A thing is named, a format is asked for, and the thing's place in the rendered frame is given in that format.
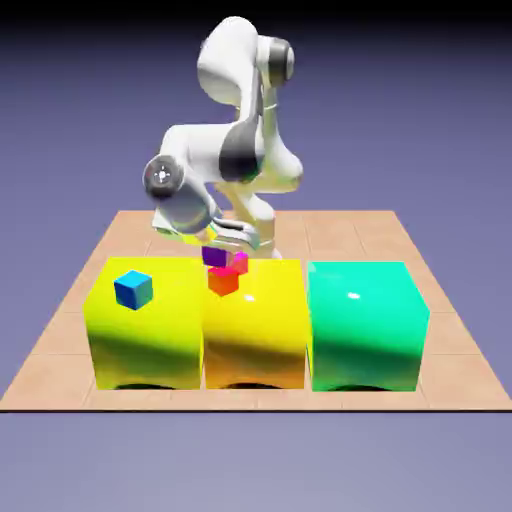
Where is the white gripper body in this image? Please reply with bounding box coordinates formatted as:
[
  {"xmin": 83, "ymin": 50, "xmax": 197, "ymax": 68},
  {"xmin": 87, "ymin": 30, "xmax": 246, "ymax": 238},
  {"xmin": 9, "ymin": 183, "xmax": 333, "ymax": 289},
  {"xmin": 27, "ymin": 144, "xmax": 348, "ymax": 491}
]
[{"xmin": 152, "ymin": 215, "xmax": 262, "ymax": 252}]

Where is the small purple cube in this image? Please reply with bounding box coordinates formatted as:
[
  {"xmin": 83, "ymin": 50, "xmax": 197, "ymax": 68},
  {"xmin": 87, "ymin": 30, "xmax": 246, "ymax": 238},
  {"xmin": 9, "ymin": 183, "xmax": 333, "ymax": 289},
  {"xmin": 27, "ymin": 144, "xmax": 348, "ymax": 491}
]
[{"xmin": 201, "ymin": 246, "xmax": 230, "ymax": 269}]

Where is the small pink cube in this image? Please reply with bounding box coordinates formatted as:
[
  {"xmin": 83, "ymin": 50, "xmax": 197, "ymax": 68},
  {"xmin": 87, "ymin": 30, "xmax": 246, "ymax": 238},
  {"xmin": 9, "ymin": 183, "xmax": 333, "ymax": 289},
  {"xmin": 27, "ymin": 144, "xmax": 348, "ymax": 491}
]
[{"xmin": 228, "ymin": 251, "xmax": 250, "ymax": 276}]

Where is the small red cube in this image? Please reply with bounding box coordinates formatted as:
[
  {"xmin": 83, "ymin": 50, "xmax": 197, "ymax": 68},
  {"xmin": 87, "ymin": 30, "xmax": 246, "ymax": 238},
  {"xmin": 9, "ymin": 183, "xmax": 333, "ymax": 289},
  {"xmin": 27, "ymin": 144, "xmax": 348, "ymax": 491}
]
[{"xmin": 207, "ymin": 266, "xmax": 240, "ymax": 298}]

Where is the small blue cube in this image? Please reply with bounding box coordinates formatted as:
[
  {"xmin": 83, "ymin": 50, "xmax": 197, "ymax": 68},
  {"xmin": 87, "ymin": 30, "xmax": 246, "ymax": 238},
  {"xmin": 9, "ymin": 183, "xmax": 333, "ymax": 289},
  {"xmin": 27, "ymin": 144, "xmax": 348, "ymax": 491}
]
[{"xmin": 113, "ymin": 269, "xmax": 154, "ymax": 312}]

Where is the large golden yellow box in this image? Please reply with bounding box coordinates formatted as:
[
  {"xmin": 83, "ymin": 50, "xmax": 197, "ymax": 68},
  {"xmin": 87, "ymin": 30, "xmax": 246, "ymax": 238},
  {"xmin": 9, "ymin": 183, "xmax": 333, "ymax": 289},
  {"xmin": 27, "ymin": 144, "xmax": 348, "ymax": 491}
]
[{"xmin": 202, "ymin": 257, "xmax": 310, "ymax": 390}]

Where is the large lime yellow box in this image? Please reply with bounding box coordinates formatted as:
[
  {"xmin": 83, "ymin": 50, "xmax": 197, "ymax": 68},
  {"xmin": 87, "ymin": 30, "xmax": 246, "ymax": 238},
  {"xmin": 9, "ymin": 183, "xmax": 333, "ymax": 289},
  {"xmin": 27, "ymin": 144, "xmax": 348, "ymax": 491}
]
[{"xmin": 82, "ymin": 256, "xmax": 206, "ymax": 392}]

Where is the large green box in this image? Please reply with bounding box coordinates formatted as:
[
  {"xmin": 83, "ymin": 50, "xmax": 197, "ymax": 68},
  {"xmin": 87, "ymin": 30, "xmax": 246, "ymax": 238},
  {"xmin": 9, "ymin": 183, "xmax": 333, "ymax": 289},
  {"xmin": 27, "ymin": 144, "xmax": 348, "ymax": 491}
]
[{"xmin": 306, "ymin": 260, "xmax": 432, "ymax": 393}]

